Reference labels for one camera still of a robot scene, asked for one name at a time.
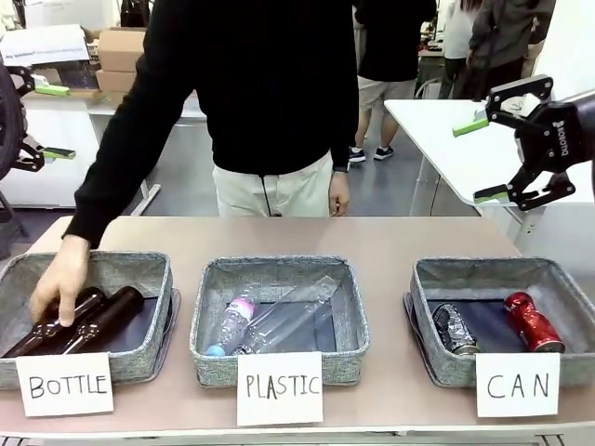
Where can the white paper label PLASTIC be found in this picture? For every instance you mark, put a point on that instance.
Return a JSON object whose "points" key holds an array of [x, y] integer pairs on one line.
{"points": [[279, 388]]}

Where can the grey fabric basket bottle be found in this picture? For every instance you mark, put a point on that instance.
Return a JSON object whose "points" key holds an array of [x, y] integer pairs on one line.
{"points": [[149, 279]]}

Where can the dark mesh crate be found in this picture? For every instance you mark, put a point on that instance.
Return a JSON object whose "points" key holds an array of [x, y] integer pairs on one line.
{"points": [[79, 76]]}

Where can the person's right forearm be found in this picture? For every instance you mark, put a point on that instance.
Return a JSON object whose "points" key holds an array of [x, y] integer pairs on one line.
{"points": [[111, 186]]}

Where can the person's left forearm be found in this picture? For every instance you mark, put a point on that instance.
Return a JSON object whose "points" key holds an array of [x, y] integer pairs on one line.
{"points": [[346, 139]]}

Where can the red metal can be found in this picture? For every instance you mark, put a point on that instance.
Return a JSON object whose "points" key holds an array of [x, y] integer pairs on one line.
{"points": [[534, 325]]}

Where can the white background desk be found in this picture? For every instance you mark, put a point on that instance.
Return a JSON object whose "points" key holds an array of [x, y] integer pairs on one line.
{"points": [[97, 121]]}

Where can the white printed box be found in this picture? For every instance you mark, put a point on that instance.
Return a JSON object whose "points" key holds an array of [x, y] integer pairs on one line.
{"points": [[42, 46]]}

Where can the bystander in white top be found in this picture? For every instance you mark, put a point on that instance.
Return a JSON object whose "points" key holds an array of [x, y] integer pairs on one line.
{"points": [[458, 37]]}

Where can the brown glass bottle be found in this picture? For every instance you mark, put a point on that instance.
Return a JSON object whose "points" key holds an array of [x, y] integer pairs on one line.
{"points": [[28, 344], [116, 306]]}

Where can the clear plastic water bottle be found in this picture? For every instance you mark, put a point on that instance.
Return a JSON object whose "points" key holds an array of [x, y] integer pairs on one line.
{"points": [[232, 320]]}

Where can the closed flat cardboard box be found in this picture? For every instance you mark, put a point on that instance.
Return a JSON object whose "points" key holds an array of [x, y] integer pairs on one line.
{"points": [[111, 98], [114, 81]]}

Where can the bystander in dark jacket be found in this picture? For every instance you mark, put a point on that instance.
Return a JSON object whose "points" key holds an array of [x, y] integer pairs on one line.
{"points": [[506, 37]]}

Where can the grey fabric basket can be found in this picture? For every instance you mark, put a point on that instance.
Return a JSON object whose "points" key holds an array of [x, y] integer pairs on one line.
{"points": [[465, 274]]}

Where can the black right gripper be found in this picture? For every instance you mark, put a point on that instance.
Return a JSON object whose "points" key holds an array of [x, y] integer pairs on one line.
{"points": [[562, 135]]}

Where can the black white patterned can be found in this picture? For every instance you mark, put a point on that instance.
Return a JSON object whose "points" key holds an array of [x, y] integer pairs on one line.
{"points": [[453, 327]]}

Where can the grey fabric basket plastic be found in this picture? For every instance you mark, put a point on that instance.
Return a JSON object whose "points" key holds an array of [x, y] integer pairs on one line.
{"points": [[279, 271]]}

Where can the person's left hand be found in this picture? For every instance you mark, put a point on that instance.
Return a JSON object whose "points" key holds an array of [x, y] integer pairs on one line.
{"points": [[339, 192]]}

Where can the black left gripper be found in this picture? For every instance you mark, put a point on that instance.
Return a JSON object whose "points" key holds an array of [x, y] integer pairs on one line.
{"points": [[7, 125]]}

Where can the open cardboard box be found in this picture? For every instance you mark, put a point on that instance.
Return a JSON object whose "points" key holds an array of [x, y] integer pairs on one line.
{"points": [[121, 51]]}

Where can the person in black sweater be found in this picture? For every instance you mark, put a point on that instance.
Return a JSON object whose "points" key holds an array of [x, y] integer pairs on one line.
{"points": [[260, 93]]}

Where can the person's right hand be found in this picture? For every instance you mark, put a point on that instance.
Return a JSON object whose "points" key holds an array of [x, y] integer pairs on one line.
{"points": [[65, 274]]}

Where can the bystander in beige shorts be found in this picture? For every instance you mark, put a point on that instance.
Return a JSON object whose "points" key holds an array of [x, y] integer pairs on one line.
{"points": [[395, 46]]}

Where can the white paper label BOTTLE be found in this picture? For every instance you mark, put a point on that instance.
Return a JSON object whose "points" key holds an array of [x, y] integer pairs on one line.
{"points": [[65, 385]]}

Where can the white chair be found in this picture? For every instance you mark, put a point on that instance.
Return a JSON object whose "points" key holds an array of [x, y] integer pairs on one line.
{"points": [[425, 88]]}

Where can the wooden board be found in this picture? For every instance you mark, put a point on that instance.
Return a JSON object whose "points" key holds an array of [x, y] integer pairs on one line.
{"points": [[83, 94]]}

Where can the clear plastic wrapper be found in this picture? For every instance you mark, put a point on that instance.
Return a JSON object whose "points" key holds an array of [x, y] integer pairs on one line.
{"points": [[288, 316]]}

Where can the white paper label CAN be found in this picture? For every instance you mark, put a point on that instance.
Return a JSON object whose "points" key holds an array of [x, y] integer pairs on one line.
{"points": [[518, 385]]}

